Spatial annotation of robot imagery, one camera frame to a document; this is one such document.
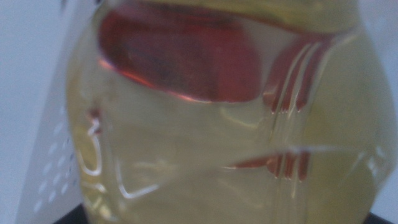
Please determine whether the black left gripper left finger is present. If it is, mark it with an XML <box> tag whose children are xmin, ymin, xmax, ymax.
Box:
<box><xmin>52</xmin><ymin>203</ymin><xmax>88</xmax><ymax>224</ymax></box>

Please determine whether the yellow tea bottle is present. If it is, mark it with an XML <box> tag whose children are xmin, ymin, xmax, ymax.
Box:
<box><xmin>64</xmin><ymin>0</ymin><xmax>398</xmax><ymax>224</ymax></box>

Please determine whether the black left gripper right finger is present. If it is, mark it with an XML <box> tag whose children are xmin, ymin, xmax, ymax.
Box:
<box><xmin>364</xmin><ymin>211</ymin><xmax>398</xmax><ymax>224</ymax></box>

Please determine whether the white perforated plastic basket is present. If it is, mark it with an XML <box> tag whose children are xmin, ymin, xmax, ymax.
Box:
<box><xmin>14</xmin><ymin>0</ymin><xmax>105</xmax><ymax>224</ymax></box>

